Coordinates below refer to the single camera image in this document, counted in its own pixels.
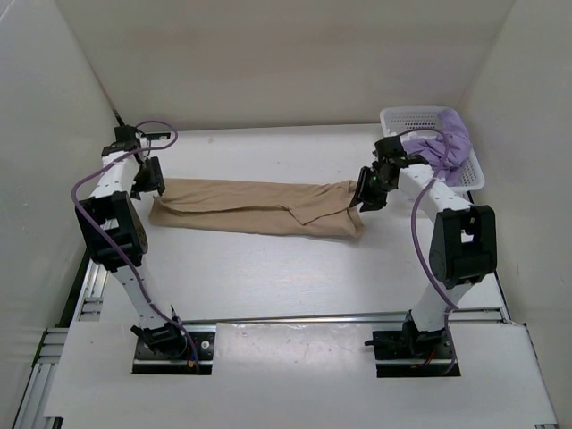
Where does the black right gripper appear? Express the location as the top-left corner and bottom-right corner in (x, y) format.
(349, 166), (394, 213)

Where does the beige t shirt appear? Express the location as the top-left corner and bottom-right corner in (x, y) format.
(148, 179), (365, 239)

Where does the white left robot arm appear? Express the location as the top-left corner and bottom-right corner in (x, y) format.
(72, 147), (188, 358)

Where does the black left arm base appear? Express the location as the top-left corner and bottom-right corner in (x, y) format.
(131, 326), (216, 376)

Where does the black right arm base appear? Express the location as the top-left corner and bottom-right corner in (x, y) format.
(364, 321), (461, 379)

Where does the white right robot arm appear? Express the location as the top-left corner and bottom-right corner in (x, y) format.
(350, 156), (497, 358)

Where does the white crumpled cloth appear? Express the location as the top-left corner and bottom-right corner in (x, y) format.
(390, 130), (421, 142)

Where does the white plastic basket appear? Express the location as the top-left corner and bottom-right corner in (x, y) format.
(380, 105), (485, 194)

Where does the purple t shirt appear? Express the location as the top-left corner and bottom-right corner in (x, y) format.
(402, 108), (473, 187)

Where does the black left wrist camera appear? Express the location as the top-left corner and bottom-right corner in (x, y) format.
(101, 125), (141, 157)

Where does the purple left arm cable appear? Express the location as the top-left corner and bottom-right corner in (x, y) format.
(71, 119), (199, 372)

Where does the aluminium table edge rail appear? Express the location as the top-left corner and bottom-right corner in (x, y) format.
(13, 129), (510, 429)

